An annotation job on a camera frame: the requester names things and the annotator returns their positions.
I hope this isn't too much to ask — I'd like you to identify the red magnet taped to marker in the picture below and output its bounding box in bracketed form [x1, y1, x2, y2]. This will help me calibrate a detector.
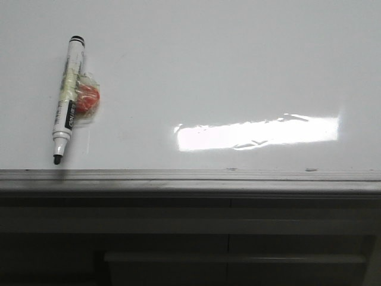
[76, 72, 101, 125]

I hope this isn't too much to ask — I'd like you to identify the white black whiteboard marker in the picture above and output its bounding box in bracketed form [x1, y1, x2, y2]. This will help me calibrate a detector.
[52, 35, 85, 165]

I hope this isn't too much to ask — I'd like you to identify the white whiteboard with metal frame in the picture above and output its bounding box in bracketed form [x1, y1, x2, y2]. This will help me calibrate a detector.
[1, 1, 380, 198]

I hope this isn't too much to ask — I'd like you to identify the grey cabinet with handle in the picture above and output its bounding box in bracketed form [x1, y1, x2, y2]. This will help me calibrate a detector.
[1, 198, 380, 285]

